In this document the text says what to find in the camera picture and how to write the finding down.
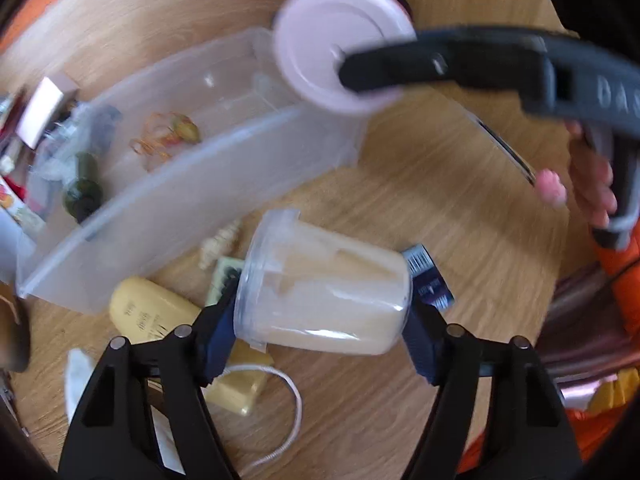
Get shiny pink cloth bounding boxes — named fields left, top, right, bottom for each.
left=539, top=260, right=637, bottom=402

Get clear plastic bag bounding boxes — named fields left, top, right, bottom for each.
left=30, top=104, right=122, bottom=182

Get dark green bottle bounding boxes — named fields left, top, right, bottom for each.
left=61, top=151, right=104, bottom=224

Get yellow rectangular box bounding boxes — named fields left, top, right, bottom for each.
left=207, top=340, right=275, bottom=417

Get beige shell trinket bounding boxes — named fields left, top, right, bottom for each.
left=201, top=221, right=242, bottom=269

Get green card packet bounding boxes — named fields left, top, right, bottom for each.
left=206, top=256, right=247, bottom=307

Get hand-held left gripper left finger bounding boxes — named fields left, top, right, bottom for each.
left=57, top=277, right=240, bottom=480

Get pale yellow bottle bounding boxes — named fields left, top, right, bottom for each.
left=109, top=276, right=206, bottom=346

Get white drawstring pouch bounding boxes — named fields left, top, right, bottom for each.
left=65, top=349, right=304, bottom=476

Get bundle of rubber bands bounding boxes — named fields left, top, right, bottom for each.
left=129, top=111, right=202, bottom=162

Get person's right hand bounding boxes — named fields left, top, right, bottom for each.
left=566, top=119, right=619, bottom=229

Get wooden desktop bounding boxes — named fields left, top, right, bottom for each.
left=0, top=0, right=576, bottom=480

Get clear plastic storage box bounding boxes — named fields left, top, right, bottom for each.
left=15, top=27, right=371, bottom=316

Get clear plastic jar beige contents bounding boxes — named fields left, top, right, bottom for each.
left=232, top=209, right=415, bottom=358

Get small white box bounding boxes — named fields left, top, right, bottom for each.
left=15, top=76, right=79, bottom=149

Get fruit print notebook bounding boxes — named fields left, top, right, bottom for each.
left=0, top=175, right=47, bottom=233

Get pink fluffy charm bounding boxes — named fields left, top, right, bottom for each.
left=534, top=169, right=569, bottom=212

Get dark blue packet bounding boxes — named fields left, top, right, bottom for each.
left=404, top=244, right=456, bottom=318

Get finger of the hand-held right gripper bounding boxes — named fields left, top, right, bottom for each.
left=338, top=26, right=548, bottom=95

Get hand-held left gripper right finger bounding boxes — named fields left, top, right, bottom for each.
left=401, top=304, right=585, bottom=480

